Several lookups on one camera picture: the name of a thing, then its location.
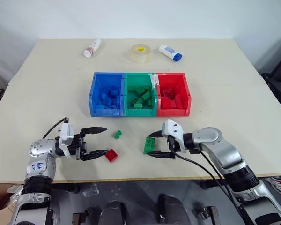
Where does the dark rounded shape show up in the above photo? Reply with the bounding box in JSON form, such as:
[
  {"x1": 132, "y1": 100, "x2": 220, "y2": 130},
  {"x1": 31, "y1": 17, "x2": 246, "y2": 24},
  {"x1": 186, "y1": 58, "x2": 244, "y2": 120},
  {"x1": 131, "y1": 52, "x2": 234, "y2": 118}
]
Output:
[
  {"x1": 157, "y1": 194, "x2": 191, "y2": 225},
  {"x1": 100, "y1": 201, "x2": 127, "y2": 225}
]

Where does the white bottle with blue cap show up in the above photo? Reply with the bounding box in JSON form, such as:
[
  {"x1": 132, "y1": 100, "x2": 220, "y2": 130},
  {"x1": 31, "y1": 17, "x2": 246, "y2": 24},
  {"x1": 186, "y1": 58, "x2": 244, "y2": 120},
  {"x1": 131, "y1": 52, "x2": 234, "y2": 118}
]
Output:
[{"x1": 158, "y1": 45, "x2": 183, "y2": 63}]

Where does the green plastic bin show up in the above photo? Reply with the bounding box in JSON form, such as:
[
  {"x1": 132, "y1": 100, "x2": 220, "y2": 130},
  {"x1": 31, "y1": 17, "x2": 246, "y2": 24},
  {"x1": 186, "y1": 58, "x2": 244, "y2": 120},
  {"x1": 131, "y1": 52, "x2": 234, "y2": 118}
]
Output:
[{"x1": 123, "y1": 72, "x2": 159, "y2": 117}]

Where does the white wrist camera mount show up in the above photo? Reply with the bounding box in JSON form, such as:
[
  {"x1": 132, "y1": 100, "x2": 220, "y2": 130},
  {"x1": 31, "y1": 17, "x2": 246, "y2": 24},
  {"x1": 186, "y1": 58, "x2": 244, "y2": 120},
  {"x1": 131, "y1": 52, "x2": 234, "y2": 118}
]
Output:
[
  {"x1": 161, "y1": 119, "x2": 187, "y2": 153},
  {"x1": 58, "y1": 118, "x2": 77, "y2": 148}
]

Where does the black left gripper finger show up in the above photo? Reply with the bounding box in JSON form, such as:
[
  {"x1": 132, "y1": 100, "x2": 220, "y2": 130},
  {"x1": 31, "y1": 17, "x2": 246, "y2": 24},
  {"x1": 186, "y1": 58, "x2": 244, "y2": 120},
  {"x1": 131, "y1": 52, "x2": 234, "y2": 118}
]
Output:
[
  {"x1": 81, "y1": 150, "x2": 112, "y2": 162},
  {"x1": 80, "y1": 126, "x2": 108, "y2": 137}
]

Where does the red square building block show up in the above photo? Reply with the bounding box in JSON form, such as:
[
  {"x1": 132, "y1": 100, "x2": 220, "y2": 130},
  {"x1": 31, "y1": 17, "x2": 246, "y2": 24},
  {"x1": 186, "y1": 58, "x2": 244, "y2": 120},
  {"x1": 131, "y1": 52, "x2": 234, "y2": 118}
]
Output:
[{"x1": 104, "y1": 148, "x2": 119, "y2": 163}]

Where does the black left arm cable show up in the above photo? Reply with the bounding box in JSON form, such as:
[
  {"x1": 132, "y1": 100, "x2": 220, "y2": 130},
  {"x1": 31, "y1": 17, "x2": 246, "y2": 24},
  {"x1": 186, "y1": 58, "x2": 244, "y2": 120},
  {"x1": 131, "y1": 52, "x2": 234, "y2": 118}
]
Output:
[{"x1": 42, "y1": 117, "x2": 69, "y2": 139}]

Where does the white and red shoe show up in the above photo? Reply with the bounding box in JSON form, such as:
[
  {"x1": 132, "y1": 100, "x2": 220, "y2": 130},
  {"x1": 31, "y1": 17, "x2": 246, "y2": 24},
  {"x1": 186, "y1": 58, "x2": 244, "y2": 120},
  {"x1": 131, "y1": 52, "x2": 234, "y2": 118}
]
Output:
[{"x1": 264, "y1": 177, "x2": 281, "y2": 195}]

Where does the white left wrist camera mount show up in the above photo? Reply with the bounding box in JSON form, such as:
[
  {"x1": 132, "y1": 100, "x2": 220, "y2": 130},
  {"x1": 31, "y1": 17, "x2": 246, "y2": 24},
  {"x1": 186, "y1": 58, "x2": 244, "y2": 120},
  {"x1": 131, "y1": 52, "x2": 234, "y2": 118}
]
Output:
[{"x1": 58, "y1": 118, "x2": 77, "y2": 148}]

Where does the red plastic bin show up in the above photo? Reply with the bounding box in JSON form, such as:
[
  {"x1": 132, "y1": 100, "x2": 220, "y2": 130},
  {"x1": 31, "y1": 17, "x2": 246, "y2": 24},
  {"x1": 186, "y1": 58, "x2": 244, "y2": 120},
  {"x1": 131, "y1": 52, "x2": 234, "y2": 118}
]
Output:
[{"x1": 156, "y1": 72, "x2": 192, "y2": 117}]

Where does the black table caster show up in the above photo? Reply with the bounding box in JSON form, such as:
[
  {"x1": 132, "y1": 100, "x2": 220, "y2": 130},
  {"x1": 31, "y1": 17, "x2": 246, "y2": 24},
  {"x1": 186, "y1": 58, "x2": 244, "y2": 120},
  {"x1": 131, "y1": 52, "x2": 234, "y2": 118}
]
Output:
[{"x1": 200, "y1": 180, "x2": 216, "y2": 190}]

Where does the clear tape roll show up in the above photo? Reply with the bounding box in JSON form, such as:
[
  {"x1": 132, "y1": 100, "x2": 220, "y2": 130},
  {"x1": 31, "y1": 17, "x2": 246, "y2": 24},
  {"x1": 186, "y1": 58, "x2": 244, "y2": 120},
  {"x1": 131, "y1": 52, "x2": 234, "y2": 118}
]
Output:
[{"x1": 130, "y1": 43, "x2": 153, "y2": 65}]

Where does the dark metal foot bracket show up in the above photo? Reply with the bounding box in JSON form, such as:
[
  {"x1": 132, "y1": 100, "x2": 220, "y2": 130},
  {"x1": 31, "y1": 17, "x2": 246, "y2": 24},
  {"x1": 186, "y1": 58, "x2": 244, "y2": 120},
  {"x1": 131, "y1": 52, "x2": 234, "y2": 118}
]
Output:
[
  {"x1": 196, "y1": 205, "x2": 220, "y2": 225},
  {"x1": 72, "y1": 207, "x2": 95, "y2": 225}
]

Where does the brown cardboard box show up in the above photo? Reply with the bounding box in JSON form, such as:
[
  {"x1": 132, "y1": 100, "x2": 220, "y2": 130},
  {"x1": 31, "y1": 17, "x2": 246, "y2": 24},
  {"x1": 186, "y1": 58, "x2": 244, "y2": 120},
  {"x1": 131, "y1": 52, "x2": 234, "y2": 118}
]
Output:
[{"x1": 0, "y1": 182, "x2": 23, "y2": 222}]

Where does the blue plastic bin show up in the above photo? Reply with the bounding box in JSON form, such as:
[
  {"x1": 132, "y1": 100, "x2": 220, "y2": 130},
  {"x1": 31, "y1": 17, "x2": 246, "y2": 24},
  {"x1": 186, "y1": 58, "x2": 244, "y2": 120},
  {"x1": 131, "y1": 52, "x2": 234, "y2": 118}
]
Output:
[{"x1": 88, "y1": 72, "x2": 126, "y2": 117}]

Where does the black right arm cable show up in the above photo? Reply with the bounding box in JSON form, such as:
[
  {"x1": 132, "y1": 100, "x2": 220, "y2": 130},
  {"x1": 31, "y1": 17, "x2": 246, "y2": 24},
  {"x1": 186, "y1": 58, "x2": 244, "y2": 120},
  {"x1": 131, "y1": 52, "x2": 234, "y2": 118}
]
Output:
[{"x1": 168, "y1": 137, "x2": 257, "y2": 225}]

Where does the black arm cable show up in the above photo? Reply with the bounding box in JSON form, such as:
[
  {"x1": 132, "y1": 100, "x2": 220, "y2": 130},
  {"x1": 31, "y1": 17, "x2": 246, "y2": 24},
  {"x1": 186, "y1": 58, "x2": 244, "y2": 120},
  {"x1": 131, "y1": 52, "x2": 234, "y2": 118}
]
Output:
[
  {"x1": 42, "y1": 117, "x2": 69, "y2": 139},
  {"x1": 168, "y1": 137, "x2": 257, "y2": 225}
]

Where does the white bottle with red print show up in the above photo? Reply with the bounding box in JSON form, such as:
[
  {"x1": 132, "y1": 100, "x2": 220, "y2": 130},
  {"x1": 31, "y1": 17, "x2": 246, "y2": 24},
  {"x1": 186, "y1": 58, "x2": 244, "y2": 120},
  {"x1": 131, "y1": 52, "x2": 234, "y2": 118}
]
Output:
[{"x1": 83, "y1": 38, "x2": 102, "y2": 59}]

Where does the clear plastic bag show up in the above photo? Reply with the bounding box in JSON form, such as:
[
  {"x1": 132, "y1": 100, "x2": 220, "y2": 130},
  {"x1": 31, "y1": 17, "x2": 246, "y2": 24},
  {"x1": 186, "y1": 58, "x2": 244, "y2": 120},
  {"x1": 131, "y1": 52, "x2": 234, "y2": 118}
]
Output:
[{"x1": 82, "y1": 183, "x2": 100, "y2": 197}]

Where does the large green building block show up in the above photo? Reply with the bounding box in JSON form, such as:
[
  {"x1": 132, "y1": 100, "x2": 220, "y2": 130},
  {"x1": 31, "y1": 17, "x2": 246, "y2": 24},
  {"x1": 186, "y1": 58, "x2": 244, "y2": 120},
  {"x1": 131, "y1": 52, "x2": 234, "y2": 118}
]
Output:
[{"x1": 143, "y1": 136, "x2": 156, "y2": 155}]

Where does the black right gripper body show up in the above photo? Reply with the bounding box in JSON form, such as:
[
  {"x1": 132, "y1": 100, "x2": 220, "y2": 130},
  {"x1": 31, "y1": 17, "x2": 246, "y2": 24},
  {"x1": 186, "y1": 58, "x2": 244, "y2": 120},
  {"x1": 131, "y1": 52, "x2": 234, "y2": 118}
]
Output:
[{"x1": 166, "y1": 135, "x2": 179, "y2": 159}]

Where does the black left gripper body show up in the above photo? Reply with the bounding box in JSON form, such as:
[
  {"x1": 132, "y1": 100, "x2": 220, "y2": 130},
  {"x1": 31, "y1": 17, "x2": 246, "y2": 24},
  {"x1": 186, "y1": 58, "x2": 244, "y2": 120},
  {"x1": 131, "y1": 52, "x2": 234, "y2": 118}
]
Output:
[{"x1": 67, "y1": 131, "x2": 88, "y2": 161}]

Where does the black chair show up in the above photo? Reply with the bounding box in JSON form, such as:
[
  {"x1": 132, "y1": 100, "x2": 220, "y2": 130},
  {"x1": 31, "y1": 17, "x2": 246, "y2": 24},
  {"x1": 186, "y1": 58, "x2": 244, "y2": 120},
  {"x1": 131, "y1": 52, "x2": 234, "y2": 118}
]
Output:
[{"x1": 260, "y1": 35, "x2": 281, "y2": 113}]

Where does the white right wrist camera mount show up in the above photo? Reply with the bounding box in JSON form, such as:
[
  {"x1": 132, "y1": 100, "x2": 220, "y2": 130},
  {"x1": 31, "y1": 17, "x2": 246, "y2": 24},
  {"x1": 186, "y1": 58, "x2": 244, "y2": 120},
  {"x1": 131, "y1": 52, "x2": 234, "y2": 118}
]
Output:
[{"x1": 161, "y1": 119, "x2": 187, "y2": 153}]

